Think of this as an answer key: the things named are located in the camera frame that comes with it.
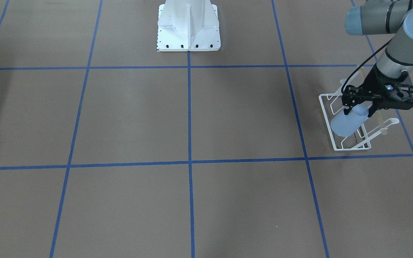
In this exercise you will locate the white wire cup holder rack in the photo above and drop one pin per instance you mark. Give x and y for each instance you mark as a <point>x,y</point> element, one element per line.
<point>377,125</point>

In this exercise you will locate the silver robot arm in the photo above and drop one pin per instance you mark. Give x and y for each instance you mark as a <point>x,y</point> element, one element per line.
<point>386,17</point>

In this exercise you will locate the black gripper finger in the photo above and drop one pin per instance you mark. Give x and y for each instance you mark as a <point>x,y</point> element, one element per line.
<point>372,109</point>
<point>347,108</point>

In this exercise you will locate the light blue plastic cup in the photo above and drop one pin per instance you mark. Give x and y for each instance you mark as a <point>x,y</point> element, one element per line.
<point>345,125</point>

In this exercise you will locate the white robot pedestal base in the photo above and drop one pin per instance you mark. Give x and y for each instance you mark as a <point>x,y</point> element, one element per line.
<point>188,25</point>

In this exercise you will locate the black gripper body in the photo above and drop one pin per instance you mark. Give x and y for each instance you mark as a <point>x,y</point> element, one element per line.
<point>372,80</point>

